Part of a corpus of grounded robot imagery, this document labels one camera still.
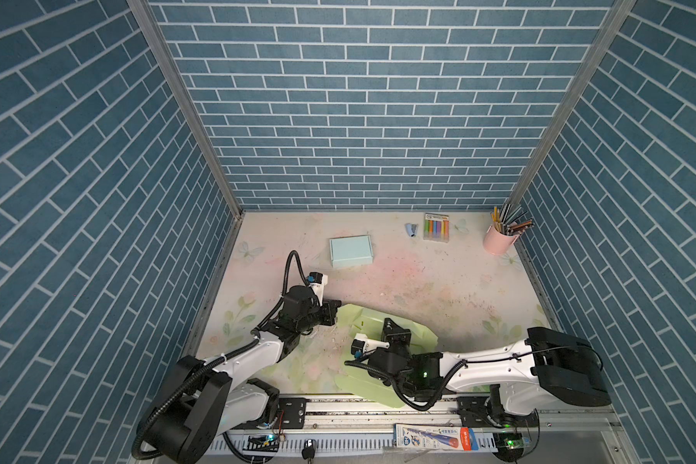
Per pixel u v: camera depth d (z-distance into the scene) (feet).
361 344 2.27
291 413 2.42
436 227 3.76
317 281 2.54
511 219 3.36
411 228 3.74
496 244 3.40
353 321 2.75
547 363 1.60
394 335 2.26
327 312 2.48
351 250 3.37
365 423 2.42
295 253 2.38
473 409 2.44
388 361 1.90
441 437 2.28
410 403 1.95
